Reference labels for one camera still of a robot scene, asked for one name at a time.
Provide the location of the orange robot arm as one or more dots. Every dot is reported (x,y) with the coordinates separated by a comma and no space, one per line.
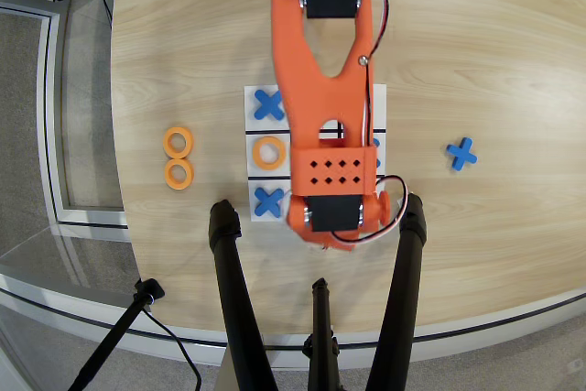
(311,89)

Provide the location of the white tape piece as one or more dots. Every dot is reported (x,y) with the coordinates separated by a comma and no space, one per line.
(399,204)

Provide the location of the blue foam cross piece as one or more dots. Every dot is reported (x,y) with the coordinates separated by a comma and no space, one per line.
(462,154)
(269,201)
(268,105)
(378,159)

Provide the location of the short black tripod leg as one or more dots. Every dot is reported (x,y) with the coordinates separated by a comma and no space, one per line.
(322,318)

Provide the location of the white tic-tac-toe board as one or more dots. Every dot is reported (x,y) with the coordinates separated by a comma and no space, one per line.
(270,127)

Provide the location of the thin black stand leg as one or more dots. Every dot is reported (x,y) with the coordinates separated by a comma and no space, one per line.
(114,336)

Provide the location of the white metal floor frame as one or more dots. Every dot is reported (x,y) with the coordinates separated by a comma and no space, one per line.
(46,89)

